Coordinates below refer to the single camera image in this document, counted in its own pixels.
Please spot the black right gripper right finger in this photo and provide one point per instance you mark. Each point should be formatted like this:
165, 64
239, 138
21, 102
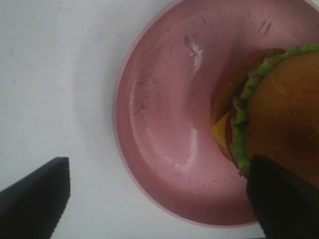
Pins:
286, 206

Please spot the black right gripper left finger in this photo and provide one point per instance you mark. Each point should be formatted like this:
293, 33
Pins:
32, 207

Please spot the toy hamburger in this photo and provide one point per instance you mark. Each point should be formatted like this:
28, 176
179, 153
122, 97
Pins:
269, 106

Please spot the pink round plate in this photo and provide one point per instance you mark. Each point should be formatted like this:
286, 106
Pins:
161, 109

